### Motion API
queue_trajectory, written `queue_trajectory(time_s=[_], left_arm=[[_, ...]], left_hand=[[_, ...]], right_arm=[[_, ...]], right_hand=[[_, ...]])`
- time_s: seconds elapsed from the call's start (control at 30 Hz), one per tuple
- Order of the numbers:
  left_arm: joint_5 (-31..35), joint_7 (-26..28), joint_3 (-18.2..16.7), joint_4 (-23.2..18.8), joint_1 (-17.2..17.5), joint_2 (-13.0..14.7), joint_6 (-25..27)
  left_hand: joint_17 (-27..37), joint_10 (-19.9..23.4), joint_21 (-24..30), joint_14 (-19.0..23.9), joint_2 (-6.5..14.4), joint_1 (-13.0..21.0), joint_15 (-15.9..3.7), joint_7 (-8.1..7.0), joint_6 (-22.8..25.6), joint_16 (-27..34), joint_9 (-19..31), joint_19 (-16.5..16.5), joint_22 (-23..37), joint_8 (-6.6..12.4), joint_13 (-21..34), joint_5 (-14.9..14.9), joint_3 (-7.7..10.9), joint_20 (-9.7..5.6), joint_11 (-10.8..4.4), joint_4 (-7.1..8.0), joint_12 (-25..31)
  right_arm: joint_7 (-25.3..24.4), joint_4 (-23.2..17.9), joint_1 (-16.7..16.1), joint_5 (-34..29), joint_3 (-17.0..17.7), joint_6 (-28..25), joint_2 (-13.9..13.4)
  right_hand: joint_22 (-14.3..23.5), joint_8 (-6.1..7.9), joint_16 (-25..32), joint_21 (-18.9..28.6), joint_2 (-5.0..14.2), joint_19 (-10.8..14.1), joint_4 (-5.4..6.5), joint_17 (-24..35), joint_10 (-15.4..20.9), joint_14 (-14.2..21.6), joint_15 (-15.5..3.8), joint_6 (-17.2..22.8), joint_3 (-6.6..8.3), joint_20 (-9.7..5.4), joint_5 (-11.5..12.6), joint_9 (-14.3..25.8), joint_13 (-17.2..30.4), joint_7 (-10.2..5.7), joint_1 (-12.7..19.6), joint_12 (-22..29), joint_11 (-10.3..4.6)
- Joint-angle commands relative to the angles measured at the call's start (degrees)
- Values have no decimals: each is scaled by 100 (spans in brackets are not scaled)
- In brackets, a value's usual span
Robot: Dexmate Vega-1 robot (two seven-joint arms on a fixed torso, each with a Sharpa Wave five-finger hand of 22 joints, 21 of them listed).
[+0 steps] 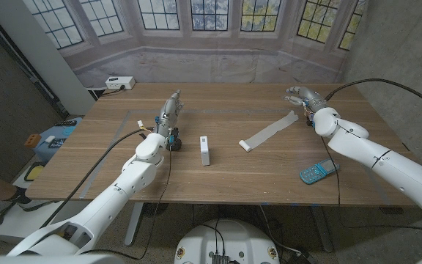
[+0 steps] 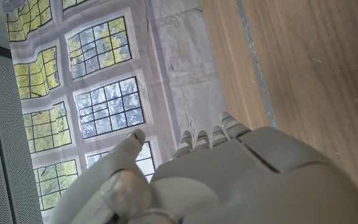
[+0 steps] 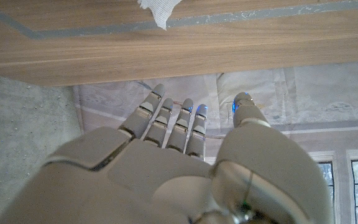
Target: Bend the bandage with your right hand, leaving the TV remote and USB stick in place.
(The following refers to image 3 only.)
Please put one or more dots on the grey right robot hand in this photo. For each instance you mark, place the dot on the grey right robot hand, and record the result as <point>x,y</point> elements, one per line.
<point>166,180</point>

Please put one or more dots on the white gauze bandage strip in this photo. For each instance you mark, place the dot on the white gauze bandage strip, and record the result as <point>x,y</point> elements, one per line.
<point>162,11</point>

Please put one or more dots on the printed window backdrop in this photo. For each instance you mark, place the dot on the printed window backdrop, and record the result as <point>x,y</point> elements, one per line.
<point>306,99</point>

